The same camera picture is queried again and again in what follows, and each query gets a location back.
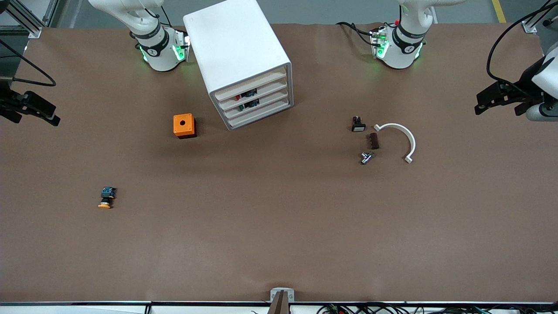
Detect white plastic drawer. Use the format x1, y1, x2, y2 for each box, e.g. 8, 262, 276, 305
214, 71, 287, 102
227, 100, 291, 128
218, 81, 288, 111
223, 91, 289, 119

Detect yellow mushroom push button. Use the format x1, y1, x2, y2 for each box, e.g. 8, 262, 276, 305
98, 187, 117, 209

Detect white drawer cabinet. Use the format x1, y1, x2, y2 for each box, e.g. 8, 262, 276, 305
182, 0, 294, 131

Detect white curved plastic clamp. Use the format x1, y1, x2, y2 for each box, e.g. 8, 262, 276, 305
374, 123, 416, 164

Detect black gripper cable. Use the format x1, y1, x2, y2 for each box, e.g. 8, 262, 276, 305
486, 0, 558, 101
0, 38, 58, 87

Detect aluminium frame profile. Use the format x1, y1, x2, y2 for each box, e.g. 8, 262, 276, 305
0, 0, 58, 39
521, 17, 558, 59

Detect orange button enclosure box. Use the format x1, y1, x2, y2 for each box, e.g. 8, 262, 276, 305
173, 113, 197, 139

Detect black arm base cable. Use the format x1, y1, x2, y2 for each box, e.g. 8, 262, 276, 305
336, 21, 376, 46

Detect white table edge rail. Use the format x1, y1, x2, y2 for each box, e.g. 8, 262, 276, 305
0, 301, 558, 314

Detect tangled black cable bundle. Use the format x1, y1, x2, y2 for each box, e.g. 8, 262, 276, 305
317, 304, 558, 314

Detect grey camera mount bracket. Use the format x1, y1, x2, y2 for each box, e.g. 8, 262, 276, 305
270, 287, 295, 314

